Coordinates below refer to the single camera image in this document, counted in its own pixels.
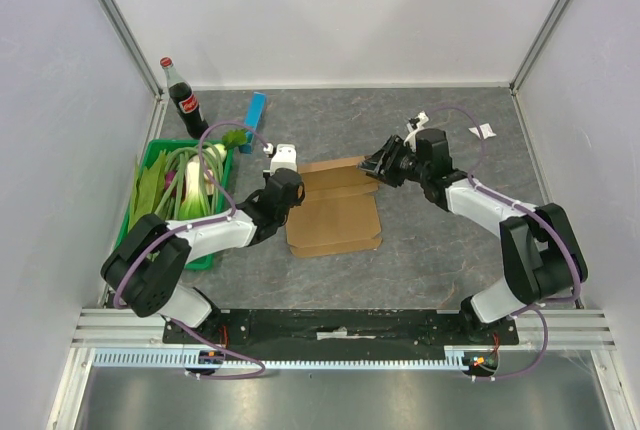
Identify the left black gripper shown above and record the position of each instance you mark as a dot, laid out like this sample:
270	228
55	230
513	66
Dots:
296	201

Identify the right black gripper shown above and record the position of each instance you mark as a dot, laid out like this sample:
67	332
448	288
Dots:
392	162

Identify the brown cardboard box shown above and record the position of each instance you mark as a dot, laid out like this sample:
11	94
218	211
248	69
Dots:
339	213

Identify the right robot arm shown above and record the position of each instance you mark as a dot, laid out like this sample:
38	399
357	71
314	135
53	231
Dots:
542	260

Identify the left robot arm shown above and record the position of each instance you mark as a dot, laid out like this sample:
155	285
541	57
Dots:
145	269

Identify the white radish with leaves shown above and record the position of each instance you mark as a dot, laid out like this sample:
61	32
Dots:
230	140

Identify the green long beans bundle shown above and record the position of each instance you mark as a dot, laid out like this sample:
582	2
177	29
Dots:
173	194

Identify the white green bok choy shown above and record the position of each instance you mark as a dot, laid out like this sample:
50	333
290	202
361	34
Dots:
195	203

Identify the blue rectangular block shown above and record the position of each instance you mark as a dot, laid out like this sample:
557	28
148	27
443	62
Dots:
253	116

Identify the green plastic tray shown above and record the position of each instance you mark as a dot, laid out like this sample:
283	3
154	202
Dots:
152	151

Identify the white paper scrap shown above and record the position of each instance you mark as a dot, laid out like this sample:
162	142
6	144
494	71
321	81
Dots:
483	131

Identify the purple eggplant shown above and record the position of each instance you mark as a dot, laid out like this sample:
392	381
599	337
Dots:
169	178

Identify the green leafy vegetable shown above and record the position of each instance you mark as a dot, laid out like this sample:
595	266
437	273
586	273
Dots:
148	189

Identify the cola glass bottle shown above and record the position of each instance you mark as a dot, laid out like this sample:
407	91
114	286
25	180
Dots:
184	99

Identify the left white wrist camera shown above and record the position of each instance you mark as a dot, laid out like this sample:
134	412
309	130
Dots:
281	156

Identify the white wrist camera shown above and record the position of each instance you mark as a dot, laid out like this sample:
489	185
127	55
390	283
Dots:
281	156
414	126

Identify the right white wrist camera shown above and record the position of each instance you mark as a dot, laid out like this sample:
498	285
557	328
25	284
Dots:
414	126

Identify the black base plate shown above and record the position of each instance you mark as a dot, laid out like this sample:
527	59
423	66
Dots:
342	333

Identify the blue slotted cable duct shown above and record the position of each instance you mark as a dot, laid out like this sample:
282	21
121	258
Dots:
196	357

